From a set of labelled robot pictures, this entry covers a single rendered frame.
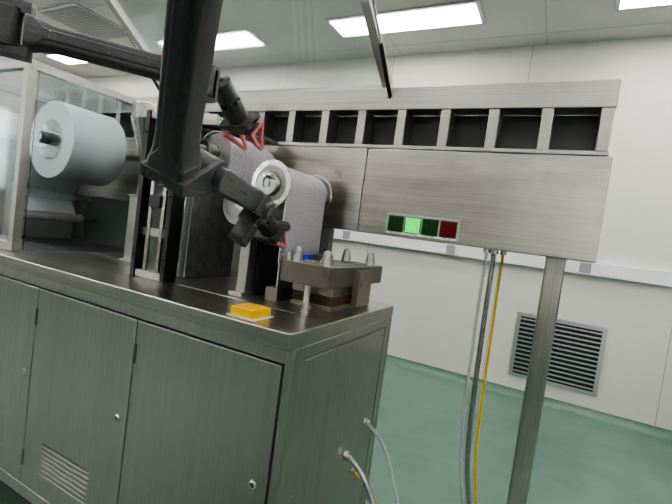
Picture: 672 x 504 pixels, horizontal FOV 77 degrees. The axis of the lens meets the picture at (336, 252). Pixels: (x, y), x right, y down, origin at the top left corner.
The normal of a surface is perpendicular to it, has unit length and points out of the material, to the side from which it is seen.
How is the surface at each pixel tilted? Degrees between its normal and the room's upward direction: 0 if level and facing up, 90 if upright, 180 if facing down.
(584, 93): 90
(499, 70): 90
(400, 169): 90
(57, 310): 90
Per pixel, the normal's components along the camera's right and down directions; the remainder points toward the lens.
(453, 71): -0.46, -0.01
